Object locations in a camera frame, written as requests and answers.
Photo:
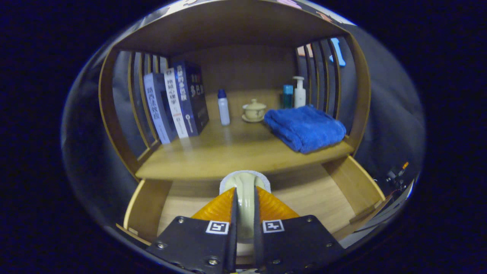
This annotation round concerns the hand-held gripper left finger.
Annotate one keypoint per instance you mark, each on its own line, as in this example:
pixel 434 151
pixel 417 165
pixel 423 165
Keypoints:
pixel 233 247

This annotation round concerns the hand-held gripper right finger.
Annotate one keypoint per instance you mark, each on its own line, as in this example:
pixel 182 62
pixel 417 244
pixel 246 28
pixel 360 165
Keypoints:
pixel 258 247

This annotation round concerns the wooden drawer with black knob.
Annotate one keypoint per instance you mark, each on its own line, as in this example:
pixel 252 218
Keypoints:
pixel 312 198

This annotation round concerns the wooden countertop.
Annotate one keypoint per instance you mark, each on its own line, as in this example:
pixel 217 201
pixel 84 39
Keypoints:
pixel 228 152

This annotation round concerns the wooden cabinet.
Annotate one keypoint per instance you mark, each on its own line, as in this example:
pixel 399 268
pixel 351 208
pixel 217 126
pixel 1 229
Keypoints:
pixel 228 23

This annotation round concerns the folded blue towel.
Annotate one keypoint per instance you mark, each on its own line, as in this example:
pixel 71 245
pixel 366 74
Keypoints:
pixel 304 129

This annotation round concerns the beige lidded teacup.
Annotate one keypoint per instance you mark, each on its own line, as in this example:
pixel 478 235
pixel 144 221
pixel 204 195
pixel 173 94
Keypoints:
pixel 254 111

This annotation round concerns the white bottle with blue cap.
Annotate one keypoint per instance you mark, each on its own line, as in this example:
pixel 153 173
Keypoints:
pixel 224 110

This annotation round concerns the dark blue book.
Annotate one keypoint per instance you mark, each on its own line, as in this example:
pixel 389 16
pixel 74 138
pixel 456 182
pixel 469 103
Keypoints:
pixel 196 102

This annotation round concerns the black and orange tool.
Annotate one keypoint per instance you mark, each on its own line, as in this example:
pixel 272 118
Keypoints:
pixel 392 176

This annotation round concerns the white book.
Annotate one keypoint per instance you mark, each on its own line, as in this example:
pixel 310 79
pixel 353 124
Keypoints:
pixel 175 106

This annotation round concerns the teal bottle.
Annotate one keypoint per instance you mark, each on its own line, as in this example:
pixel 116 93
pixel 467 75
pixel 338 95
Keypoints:
pixel 288 97

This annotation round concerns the white pump bottle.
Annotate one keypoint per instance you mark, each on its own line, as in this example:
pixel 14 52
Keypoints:
pixel 299 97

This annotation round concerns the pale lavender book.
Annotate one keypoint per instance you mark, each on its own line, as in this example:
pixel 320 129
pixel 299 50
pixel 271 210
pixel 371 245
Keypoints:
pixel 156 110

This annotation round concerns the black backdrop cloth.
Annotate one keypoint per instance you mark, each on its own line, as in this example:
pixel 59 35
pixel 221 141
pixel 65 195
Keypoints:
pixel 388 114

